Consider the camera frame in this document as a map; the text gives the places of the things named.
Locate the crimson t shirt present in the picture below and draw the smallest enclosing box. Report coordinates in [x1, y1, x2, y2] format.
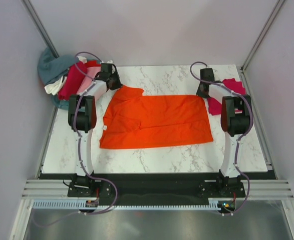
[58, 61, 87, 101]

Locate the right aluminium frame post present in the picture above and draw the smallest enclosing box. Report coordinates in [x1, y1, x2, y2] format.
[239, 0, 287, 73]

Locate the orange t shirt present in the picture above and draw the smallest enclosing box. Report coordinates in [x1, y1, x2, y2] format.
[100, 86, 213, 150]

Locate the aluminium frame post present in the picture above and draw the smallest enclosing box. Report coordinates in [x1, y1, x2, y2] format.
[21, 0, 59, 57]
[239, 0, 287, 73]

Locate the magenta t shirt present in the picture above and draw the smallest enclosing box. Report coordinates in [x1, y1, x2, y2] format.
[207, 78, 246, 116]

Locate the white slotted cable duct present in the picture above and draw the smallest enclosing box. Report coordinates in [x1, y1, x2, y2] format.
[32, 199, 221, 211]

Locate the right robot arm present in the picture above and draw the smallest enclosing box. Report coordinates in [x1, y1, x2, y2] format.
[197, 67, 253, 179]

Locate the pink t shirt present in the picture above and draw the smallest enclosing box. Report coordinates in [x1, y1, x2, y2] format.
[77, 66, 101, 95]

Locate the teal laundry basket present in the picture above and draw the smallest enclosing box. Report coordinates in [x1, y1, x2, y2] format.
[51, 95, 69, 111]

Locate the left aluminium frame post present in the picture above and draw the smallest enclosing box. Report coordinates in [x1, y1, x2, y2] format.
[21, 0, 59, 57]

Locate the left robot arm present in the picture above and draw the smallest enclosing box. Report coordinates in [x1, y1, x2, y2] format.
[68, 62, 122, 176]

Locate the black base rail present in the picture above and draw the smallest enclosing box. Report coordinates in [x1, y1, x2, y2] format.
[40, 170, 276, 205]

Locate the grey-teal t shirt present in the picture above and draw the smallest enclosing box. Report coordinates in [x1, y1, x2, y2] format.
[37, 47, 79, 86]

